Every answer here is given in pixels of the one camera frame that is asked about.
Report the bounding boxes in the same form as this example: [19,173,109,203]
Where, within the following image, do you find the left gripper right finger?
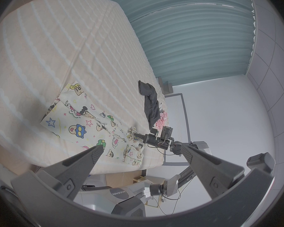
[182,144,246,200]

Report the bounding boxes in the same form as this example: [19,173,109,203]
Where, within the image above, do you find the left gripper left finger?
[35,145,104,201]

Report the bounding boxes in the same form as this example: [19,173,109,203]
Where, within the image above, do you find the white printed pyjamas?
[40,83,146,167]

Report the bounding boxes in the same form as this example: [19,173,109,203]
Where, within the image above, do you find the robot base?
[74,173,167,219]

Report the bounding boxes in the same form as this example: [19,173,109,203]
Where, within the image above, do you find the pile of clothes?
[155,101,169,130]

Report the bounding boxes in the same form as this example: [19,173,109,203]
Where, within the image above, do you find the black T-shirt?
[138,80,161,129]

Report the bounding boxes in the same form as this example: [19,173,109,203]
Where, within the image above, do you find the grey bedside table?
[158,77,174,95]

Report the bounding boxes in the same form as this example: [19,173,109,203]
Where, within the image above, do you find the bed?
[0,0,192,174]

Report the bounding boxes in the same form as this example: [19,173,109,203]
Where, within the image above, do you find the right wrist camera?
[151,126,174,140]

